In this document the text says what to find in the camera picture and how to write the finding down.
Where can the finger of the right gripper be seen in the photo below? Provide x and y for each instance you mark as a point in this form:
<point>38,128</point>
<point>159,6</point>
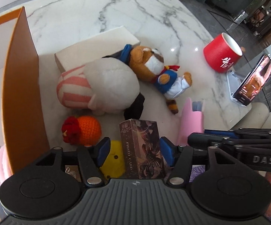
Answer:
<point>202,140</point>
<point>225,133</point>

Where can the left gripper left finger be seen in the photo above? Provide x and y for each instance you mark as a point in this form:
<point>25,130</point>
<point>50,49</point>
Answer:
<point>90,159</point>

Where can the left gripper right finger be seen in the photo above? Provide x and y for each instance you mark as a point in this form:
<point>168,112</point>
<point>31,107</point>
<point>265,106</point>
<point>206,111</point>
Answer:
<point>179,159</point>

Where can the yellow tape measure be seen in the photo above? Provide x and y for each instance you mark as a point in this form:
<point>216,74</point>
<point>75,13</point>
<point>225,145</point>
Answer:
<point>114,165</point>

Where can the orange red crochet toy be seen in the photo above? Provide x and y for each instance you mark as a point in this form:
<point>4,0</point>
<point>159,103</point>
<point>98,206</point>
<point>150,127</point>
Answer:
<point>81,131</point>

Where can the dark photo card box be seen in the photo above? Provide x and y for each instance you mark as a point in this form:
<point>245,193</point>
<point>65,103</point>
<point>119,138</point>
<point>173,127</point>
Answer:
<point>141,149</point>

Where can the white pink-striped plush toy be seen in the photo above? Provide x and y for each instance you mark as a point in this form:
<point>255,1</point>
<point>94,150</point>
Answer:
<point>106,85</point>

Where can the brown raccoon sailor plush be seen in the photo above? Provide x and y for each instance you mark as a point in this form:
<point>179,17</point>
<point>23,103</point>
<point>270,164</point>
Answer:
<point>148,65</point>

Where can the white rectangular box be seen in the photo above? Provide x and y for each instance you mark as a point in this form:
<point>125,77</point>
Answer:
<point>107,43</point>

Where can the pink pouch with carabiner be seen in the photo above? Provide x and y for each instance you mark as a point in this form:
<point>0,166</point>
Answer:
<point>5,168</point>

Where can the white phone stand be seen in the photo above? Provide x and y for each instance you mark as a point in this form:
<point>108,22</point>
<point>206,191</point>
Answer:
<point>234,80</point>

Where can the smartphone on stand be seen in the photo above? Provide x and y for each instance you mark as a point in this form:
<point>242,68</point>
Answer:
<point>253,83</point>

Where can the red ceramic mug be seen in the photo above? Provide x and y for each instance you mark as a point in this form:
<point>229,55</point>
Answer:
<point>222,53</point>

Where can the orange cardboard storage box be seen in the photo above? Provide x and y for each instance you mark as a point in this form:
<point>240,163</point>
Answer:
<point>22,118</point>

